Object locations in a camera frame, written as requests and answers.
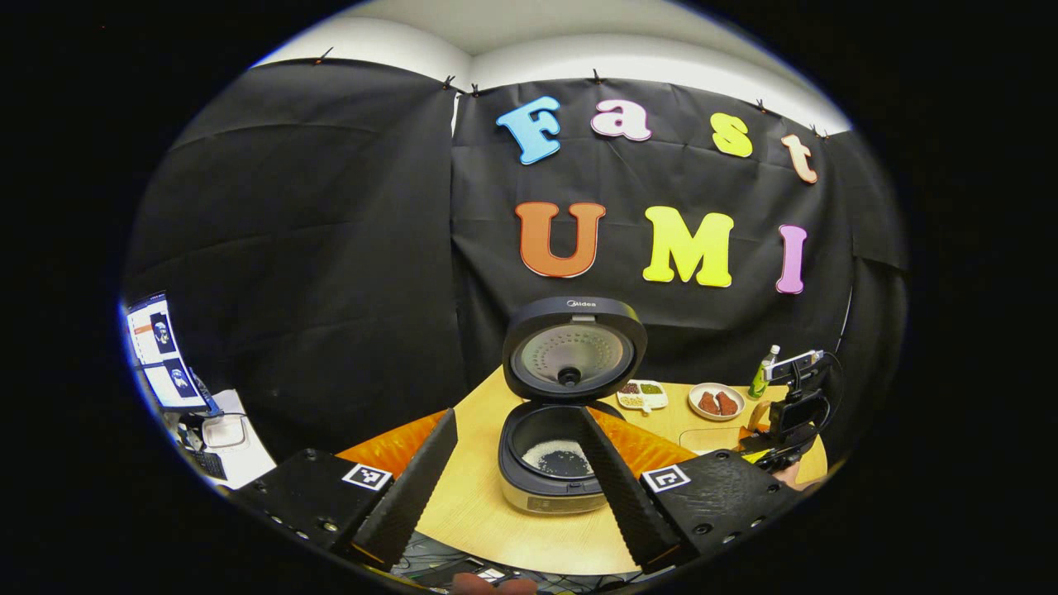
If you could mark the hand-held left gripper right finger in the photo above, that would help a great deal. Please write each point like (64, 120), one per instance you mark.
(620, 496)

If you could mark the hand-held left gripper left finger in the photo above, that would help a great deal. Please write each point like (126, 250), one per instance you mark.
(413, 496)

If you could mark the white rice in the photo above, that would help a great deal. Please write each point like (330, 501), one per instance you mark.
(554, 456)

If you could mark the black rice cooker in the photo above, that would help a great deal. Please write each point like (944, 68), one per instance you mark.
(579, 312)

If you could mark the cream rice container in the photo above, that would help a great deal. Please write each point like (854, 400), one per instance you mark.
(711, 440)

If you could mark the green drink bottle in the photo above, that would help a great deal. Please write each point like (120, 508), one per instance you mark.
(760, 380)

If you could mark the brown meat piece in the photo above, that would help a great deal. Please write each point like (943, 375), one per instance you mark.
(708, 403)
(727, 403)

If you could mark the round white plate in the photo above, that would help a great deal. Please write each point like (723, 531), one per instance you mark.
(716, 387)

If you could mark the white divided bean dish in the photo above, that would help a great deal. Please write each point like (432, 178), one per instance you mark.
(642, 395)

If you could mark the white side desk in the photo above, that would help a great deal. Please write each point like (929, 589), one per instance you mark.
(248, 463)

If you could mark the white tray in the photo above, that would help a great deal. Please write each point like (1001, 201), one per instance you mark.
(225, 431)

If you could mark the black keyboard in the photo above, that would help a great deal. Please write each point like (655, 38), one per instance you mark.
(208, 463)

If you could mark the black backdrop cloth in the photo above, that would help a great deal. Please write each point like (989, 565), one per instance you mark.
(331, 248)

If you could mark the computer monitor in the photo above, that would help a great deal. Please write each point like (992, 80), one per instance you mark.
(165, 355)

